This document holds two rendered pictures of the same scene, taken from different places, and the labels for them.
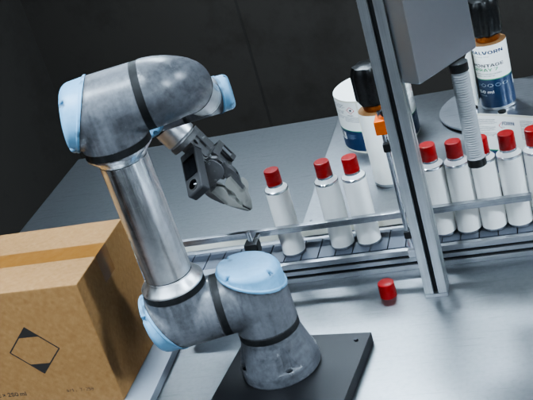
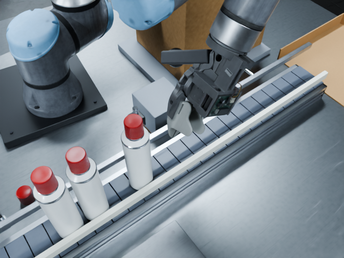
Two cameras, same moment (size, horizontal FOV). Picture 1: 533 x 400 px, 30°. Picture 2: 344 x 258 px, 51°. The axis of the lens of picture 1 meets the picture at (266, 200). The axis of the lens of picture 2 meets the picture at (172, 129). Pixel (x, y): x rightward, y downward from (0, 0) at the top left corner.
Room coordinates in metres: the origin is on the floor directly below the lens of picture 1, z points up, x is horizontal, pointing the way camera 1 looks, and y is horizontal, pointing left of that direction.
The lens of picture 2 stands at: (2.19, -0.31, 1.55)
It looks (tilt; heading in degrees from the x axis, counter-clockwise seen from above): 52 degrees down; 124
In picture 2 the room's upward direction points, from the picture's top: straight up
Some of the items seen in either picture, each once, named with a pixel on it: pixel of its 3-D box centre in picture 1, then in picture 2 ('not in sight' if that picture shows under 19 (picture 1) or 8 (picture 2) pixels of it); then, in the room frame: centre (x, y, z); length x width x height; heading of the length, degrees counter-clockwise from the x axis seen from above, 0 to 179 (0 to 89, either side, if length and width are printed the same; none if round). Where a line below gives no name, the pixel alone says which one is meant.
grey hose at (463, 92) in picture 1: (467, 114); not in sight; (1.69, -0.40, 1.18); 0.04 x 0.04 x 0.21
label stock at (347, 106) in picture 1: (377, 109); not in sight; (2.39, -0.34, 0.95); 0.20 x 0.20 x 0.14
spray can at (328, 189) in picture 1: (332, 203); (87, 186); (1.89, -0.13, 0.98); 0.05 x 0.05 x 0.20
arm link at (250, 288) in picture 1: (252, 292); (40, 45); (1.57, 0.07, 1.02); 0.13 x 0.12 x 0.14; 87
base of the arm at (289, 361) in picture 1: (274, 343); (49, 83); (1.57, 0.06, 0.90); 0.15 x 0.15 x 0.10
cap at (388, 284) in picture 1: (387, 288); (25, 195); (1.72, -0.18, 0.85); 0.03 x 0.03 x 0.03
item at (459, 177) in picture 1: (461, 185); not in sight; (1.80, -0.39, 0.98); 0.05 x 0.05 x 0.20
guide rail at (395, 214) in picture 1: (274, 231); (136, 146); (1.90, 0.00, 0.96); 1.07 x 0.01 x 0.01; 71
